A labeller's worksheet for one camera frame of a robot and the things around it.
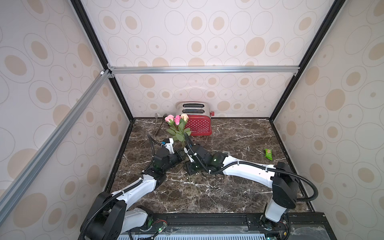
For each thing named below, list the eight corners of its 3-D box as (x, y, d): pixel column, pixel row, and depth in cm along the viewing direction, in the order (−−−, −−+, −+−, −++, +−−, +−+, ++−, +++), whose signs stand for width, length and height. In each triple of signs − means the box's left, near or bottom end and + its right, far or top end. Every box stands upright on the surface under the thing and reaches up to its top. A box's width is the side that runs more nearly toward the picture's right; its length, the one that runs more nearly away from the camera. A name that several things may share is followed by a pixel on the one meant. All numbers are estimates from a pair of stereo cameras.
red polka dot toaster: (177, 137, 111) (174, 118, 96) (179, 118, 123) (176, 99, 108) (211, 137, 111) (214, 118, 96) (210, 118, 123) (212, 99, 108)
